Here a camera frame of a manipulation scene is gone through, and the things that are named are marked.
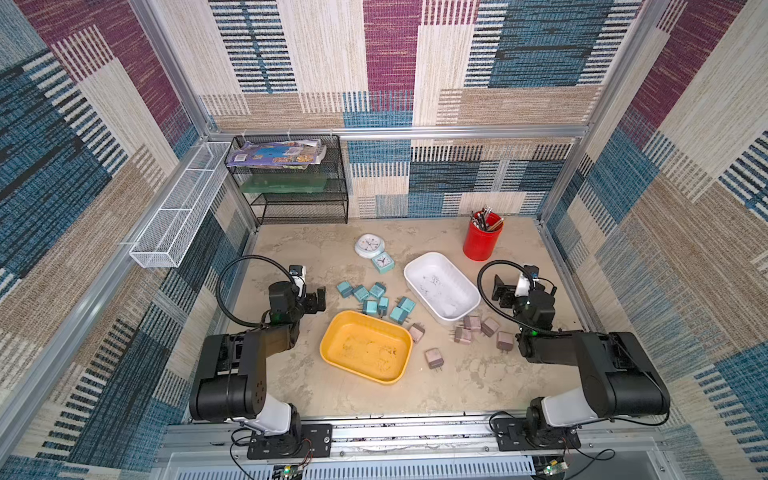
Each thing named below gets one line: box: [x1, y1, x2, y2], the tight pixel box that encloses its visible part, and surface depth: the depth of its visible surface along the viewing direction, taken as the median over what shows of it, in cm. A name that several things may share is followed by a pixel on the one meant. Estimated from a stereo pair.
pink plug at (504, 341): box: [496, 331, 514, 354], surface depth 89 cm
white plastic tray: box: [404, 252, 481, 324], surface depth 102 cm
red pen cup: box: [463, 205, 504, 262], surface depth 104 cm
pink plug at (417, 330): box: [409, 322, 426, 343], surface depth 91 cm
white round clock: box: [354, 233, 385, 259], surface depth 111 cm
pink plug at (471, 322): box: [463, 315, 481, 330], surface depth 93 cm
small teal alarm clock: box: [372, 252, 396, 275], surface depth 107 cm
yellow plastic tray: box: [320, 310, 414, 385], surface depth 89 cm
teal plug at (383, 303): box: [378, 296, 389, 316], surface depth 96 cm
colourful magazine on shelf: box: [227, 139, 327, 169], surface depth 83 cm
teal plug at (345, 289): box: [336, 281, 353, 299], surface depth 101 cm
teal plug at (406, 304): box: [398, 297, 416, 313], surface depth 98 cm
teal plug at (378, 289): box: [369, 282, 387, 298], surface depth 101 cm
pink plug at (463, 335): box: [454, 326, 472, 344], surface depth 91 cm
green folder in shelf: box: [240, 173, 327, 193], surface depth 96 cm
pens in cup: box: [470, 205, 504, 232], surface depth 101 cm
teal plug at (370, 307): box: [362, 299, 379, 316], surface depth 96 cm
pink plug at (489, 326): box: [480, 317, 500, 337], surface depth 91 cm
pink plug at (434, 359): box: [424, 347, 445, 373], surface depth 87 cm
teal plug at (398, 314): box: [390, 306, 409, 324], surface depth 95 cm
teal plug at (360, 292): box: [351, 284, 369, 302], surface depth 99 cm
